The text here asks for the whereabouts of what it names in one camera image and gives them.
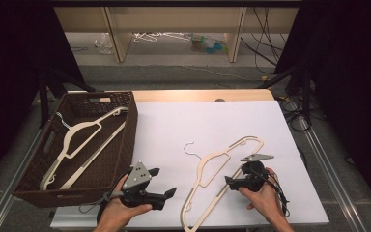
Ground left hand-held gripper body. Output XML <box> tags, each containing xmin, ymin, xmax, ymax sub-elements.
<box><xmin>120</xmin><ymin>160</ymin><xmax>167</xmax><ymax>211</ymax></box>

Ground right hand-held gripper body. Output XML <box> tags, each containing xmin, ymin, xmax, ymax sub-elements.
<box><xmin>238</xmin><ymin>153</ymin><xmax>275</xmax><ymax>193</ymax></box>

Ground cream hanger with plain hook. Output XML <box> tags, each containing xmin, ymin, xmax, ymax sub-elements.
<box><xmin>180</xmin><ymin>135</ymin><xmax>265</xmax><ymax>232</ymax></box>

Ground brown woven basket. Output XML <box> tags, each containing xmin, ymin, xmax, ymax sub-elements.
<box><xmin>12</xmin><ymin>91</ymin><xmax>139</xmax><ymax>208</ymax></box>

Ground cream plastic clothes hanger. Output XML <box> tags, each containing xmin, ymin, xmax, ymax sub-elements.
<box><xmin>39</xmin><ymin>106</ymin><xmax>128</xmax><ymax>191</ymax></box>

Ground person's right hand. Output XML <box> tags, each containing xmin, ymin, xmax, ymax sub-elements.
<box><xmin>238</xmin><ymin>167</ymin><xmax>286</xmax><ymax>224</ymax></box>

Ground person's left hand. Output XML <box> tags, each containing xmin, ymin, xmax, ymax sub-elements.
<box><xmin>96</xmin><ymin>173</ymin><xmax>154</xmax><ymax>232</ymax></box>

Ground white paper sheet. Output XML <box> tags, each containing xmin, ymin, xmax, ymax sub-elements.
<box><xmin>49</xmin><ymin>100</ymin><xmax>330</xmax><ymax>229</ymax></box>

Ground black tripod stand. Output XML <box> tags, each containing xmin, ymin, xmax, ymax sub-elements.
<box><xmin>38</xmin><ymin>68</ymin><xmax>97</xmax><ymax>130</ymax></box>
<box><xmin>256</xmin><ymin>62</ymin><xmax>314</xmax><ymax>123</ymax></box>

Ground clear plastic bag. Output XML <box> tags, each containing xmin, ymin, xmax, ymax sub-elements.
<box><xmin>93</xmin><ymin>32</ymin><xmax>114</xmax><ymax>55</ymax></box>

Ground colourful plastic bag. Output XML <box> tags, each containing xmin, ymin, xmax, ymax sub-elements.
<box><xmin>190</xmin><ymin>33</ymin><xmax>229</xmax><ymax>55</ymax></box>

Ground beige wooden shelf unit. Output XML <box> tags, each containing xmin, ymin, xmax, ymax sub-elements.
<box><xmin>53</xmin><ymin>6</ymin><xmax>300</xmax><ymax>64</ymax></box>

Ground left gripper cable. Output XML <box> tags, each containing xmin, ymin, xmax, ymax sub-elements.
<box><xmin>78</xmin><ymin>189</ymin><xmax>124</xmax><ymax>216</ymax></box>

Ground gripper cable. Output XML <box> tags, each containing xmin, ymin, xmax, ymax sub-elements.
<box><xmin>256</xmin><ymin>170</ymin><xmax>292</xmax><ymax>218</ymax></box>
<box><xmin>78</xmin><ymin>189</ymin><xmax>124</xmax><ymax>216</ymax></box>

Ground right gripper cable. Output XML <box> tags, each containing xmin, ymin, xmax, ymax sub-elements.
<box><xmin>256</xmin><ymin>170</ymin><xmax>292</xmax><ymax>218</ymax></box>

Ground coiled black floor cables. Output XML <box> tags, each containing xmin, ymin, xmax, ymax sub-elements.
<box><xmin>275</xmin><ymin>95</ymin><xmax>314</xmax><ymax>133</ymax></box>

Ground metal floor rail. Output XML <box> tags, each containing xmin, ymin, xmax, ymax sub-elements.
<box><xmin>298</xmin><ymin>115</ymin><xmax>370</xmax><ymax>232</ymax></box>
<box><xmin>0</xmin><ymin>128</ymin><xmax>46</xmax><ymax>232</ymax></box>

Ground thin white floor cable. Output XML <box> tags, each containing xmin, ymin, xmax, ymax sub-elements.
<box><xmin>183</xmin><ymin>65</ymin><xmax>263</xmax><ymax>82</ymax></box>

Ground hanging black cables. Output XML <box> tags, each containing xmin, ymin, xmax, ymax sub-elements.
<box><xmin>240</xmin><ymin>7</ymin><xmax>288</xmax><ymax>75</ymax></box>

